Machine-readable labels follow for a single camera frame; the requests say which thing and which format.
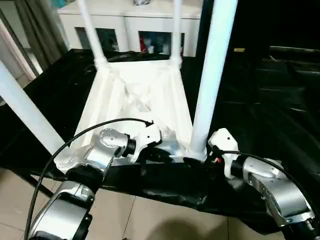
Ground black work table leg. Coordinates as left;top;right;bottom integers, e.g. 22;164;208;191
24;173;55;199

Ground small red item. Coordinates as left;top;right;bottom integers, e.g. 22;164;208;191
139;35;148;54

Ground white plastic table top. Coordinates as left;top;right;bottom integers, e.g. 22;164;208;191
53;57;208;174

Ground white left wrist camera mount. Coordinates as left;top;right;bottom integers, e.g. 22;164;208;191
128;123;164;164

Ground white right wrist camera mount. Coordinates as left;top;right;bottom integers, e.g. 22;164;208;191
207;127;238;180

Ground white plastic table leg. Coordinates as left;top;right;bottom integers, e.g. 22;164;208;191
77;0;110;66
189;0;239;160
169;0;184;65
0;60;74;171

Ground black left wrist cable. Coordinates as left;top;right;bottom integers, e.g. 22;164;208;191
23;118;155;240

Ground long black bar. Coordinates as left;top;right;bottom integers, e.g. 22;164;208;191
269;44;320;54

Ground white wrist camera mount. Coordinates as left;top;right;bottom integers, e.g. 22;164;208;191
128;123;164;164
207;127;238;180

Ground black mat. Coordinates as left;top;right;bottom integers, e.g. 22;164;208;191
0;47;320;236

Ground grey curtain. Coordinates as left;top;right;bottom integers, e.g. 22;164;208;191
14;0;70;74

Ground white cabinet with glass doors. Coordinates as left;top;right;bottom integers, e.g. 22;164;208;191
56;0;202;58

